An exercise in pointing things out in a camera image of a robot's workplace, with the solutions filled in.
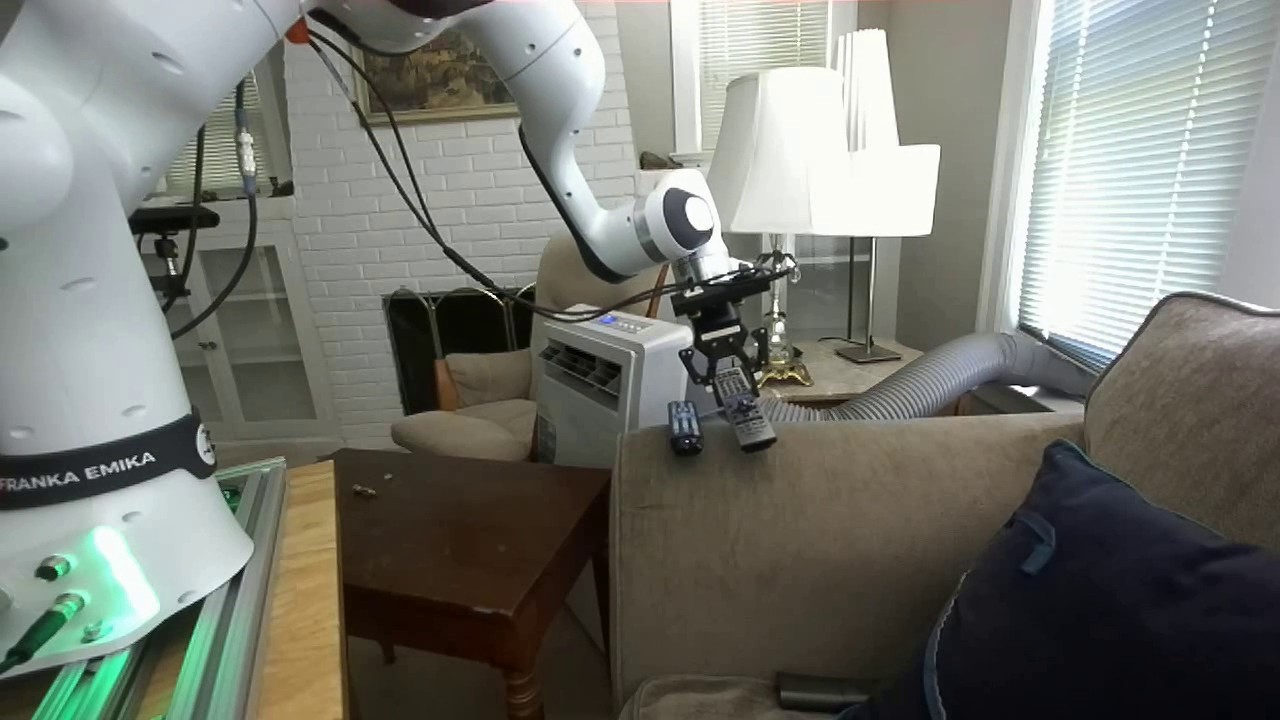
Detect black fireplace screen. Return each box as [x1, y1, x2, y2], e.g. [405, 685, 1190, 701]
[379, 285, 540, 418]

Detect light wood robot table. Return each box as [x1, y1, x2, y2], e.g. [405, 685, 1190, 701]
[243, 457, 352, 720]

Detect white portable air conditioner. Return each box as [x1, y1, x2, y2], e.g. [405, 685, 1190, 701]
[532, 301, 696, 472]

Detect thin pole lamp white shade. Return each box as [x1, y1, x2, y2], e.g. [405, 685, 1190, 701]
[833, 25, 942, 368]

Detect white window blind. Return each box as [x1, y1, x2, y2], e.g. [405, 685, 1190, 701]
[1017, 0, 1280, 374]

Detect navy blue pillow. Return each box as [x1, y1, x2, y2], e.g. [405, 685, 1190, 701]
[865, 438, 1280, 720]

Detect beige armchair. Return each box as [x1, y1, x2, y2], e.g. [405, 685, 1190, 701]
[389, 232, 677, 469]

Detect beige fabric sofa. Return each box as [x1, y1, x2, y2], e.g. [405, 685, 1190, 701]
[606, 288, 1280, 720]

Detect dark wooden side table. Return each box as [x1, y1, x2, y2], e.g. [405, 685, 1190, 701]
[331, 445, 617, 720]

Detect white glass door cabinet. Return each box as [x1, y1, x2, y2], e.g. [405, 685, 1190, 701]
[133, 198, 345, 463]

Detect grey exhaust hose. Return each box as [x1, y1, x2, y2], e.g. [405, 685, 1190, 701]
[771, 330, 1098, 429]

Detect crystal stem lamp white shade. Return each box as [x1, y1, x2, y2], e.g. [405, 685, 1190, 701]
[700, 63, 855, 392]

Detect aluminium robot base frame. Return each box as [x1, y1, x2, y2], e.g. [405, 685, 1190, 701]
[0, 453, 292, 720]

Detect wooden lamp end table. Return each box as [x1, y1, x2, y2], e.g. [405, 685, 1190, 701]
[765, 335, 1054, 418]

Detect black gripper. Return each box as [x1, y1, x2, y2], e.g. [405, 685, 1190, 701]
[677, 301, 771, 403]

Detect framed wall picture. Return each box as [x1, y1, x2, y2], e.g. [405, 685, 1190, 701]
[347, 25, 525, 133]

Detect black camera on mount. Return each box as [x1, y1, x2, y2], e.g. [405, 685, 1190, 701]
[122, 202, 224, 311]

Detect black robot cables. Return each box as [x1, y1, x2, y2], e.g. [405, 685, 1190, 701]
[162, 25, 685, 344]

